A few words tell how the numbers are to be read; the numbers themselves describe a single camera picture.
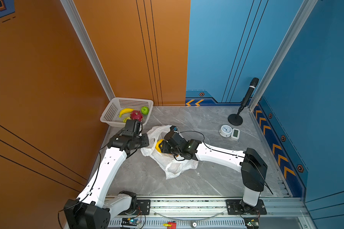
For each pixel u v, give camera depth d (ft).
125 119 3.44
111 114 3.58
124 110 3.76
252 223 2.32
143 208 2.39
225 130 3.27
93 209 1.20
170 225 2.20
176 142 1.98
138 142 2.23
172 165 2.32
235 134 3.26
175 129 2.41
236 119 3.66
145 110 3.64
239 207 2.37
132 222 2.31
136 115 3.45
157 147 2.59
